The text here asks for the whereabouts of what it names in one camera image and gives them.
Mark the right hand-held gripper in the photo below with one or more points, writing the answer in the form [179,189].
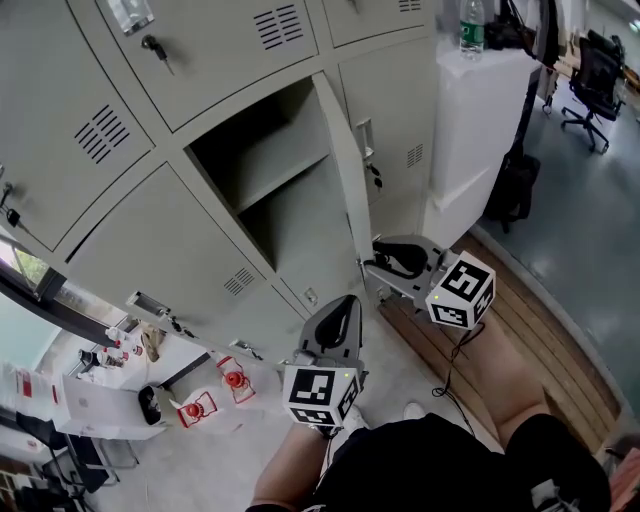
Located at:
[462,290]

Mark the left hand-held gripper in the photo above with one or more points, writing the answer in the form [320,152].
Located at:
[315,395]

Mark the locker door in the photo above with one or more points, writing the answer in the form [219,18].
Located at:
[345,160]

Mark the grey metal locker cabinet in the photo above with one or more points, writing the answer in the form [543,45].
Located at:
[150,235]

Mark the person's left forearm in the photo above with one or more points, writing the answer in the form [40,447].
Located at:
[285,470]

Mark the person's right forearm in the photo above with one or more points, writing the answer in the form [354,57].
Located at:
[500,390]

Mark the person's white left shoe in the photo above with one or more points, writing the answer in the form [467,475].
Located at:
[356,417]

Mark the person's white shoe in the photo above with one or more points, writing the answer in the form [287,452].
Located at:
[356,417]
[414,410]

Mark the person's white right shoe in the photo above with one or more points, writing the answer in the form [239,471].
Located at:
[414,410]

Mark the black backpack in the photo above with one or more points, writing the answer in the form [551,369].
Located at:
[515,190]

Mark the large white box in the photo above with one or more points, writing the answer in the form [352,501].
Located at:
[475,135]

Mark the white low table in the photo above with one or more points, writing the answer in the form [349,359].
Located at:
[175,360]

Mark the wooden slatted platform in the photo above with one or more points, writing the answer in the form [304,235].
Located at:
[550,360]

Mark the person's black clothing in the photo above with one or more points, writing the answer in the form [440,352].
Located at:
[440,475]

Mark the brown crumpled bag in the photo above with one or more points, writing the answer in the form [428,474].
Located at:
[151,345]

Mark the small beige waste bin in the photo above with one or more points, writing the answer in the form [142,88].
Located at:
[150,405]

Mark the white bottle red label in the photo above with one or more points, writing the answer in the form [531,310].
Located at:
[136,349]

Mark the green label water bottle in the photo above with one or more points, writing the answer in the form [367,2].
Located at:
[472,35]

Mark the black cup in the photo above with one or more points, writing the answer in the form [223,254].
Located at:
[87,357]

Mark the black bag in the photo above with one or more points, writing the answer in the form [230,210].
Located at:
[505,36]

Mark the black swivel office chair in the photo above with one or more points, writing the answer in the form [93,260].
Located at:
[595,80]

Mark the black hanging jacket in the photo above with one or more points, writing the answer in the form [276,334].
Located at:
[547,35]

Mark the large clear jug red label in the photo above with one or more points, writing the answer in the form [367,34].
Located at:
[30,387]

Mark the black padlock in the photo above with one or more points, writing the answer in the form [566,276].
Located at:
[13,217]

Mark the black window frame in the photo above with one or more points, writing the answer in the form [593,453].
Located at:
[30,290]

